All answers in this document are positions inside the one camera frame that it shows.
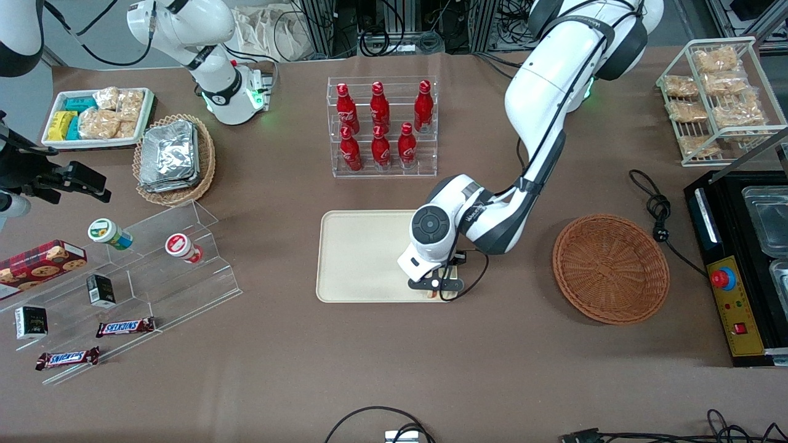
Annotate yellow snack pack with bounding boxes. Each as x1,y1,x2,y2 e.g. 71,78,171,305
47,111,78,142

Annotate small black white box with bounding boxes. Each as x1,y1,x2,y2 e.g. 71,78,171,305
14,305,49,341

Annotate black looped cable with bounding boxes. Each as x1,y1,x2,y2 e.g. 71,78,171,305
324,405,435,443

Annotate white cloth bags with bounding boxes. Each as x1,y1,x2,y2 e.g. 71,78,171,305
233,5,312,63

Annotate red cookie box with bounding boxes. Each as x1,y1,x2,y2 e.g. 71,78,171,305
0,239,88,301

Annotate aluminium frame with cables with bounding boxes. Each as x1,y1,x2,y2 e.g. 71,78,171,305
300,0,539,57

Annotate clear cracker snack bag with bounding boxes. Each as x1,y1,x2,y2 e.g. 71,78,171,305
663,74,700,98
666,100,709,123
677,135,722,158
701,72,750,97
692,47,741,74
710,92,768,128

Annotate red lid cup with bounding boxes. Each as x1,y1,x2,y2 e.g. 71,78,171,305
164,233,204,265

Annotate red cola bottle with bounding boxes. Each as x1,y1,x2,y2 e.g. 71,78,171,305
397,122,418,169
413,79,435,134
339,126,363,172
369,81,391,130
336,82,360,134
371,124,392,169

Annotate black power cable with plug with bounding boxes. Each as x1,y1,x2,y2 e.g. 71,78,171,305
629,169,708,277

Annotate black cable with connector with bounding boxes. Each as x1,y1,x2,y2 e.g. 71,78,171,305
560,409,788,443

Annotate oval tan wicker basket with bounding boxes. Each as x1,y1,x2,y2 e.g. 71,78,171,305
132,114,217,207

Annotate white wire rack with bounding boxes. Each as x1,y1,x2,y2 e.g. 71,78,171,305
655,36,774,169

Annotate steel container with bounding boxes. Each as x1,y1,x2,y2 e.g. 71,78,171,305
769,258,788,308
741,186,788,257

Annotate round brown wicker basket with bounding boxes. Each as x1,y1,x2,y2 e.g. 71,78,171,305
552,214,670,325

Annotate triangular sandwich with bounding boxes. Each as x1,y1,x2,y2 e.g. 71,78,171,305
424,265,460,301

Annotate white rectangular snack tray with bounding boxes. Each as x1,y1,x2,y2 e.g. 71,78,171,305
41,87,155,151

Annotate black appliance with yellow panel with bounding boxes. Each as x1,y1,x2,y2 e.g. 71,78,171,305
684,169,788,367

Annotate beige plastic tray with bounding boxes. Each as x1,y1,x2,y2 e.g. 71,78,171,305
316,209,459,304

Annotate red emergency stop button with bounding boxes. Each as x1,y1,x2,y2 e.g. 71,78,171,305
710,266,738,292

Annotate stack of silver foil packs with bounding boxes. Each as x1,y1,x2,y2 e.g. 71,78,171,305
138,119,201,194

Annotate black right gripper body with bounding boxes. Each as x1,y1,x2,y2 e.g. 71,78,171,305
0,143,63,199

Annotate green lid cup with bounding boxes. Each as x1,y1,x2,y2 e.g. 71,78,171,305
87,218,134,251

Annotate brown snickers bar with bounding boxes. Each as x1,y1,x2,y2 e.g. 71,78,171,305
95,317,157,338
35,346,101,372

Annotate clear acrylic bottle rack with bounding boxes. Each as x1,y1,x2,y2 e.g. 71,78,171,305
327,76,438,180

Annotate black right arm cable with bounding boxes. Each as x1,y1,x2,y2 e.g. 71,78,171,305
42,0,158,67

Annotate clear acrylic stepped stand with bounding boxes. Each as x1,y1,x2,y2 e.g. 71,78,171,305
0,199,243,387

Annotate grey metal bar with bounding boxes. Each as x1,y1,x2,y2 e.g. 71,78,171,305
716,126,788,167

